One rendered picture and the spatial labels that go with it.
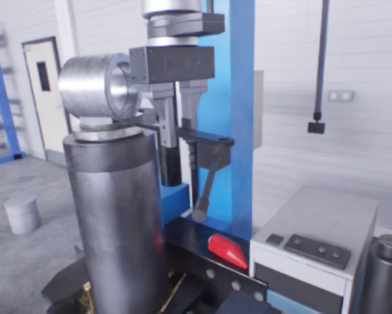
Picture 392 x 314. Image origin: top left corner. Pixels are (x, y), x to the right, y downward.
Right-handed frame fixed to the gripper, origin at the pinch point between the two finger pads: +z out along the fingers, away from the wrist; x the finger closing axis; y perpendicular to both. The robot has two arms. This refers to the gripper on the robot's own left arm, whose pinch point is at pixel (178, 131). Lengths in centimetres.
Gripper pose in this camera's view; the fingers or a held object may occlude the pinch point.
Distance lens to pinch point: 48.2
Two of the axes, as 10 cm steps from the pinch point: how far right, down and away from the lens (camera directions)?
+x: -7.6, 2.3, -6.1
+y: -6.5, -2.0, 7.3
